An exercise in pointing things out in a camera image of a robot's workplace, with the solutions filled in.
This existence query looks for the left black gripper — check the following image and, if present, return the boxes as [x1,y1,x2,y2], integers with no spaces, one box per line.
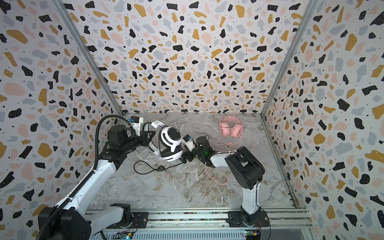
[122,130,156,154]

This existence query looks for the white black headphones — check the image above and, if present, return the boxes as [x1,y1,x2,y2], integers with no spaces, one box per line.
[142,121,183,162]

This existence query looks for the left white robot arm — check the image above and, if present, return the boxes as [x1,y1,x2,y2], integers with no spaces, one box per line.
[37,125,156,240]

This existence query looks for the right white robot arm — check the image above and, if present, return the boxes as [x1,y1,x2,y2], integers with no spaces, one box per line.
[183,135,265,227]

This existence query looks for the pink headphones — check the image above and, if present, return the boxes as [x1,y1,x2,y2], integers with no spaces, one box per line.
[219,116,244,139]

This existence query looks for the green circuit board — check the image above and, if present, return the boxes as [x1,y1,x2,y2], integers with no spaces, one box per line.
[113,232,135,240]

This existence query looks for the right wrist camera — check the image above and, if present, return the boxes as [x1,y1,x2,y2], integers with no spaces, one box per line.
[183,134,195,152]

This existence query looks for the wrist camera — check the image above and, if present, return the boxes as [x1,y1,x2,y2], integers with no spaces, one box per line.
[183,134,195,152]
[129,116,144,136]

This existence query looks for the pink headphone cable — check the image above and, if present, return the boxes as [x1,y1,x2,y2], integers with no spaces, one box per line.
[205,134,256,187]

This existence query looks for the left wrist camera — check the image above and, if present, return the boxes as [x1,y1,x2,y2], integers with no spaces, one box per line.
[129,116,144,136]

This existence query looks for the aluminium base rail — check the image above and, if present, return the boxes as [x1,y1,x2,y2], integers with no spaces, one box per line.
[86,208,317,240]

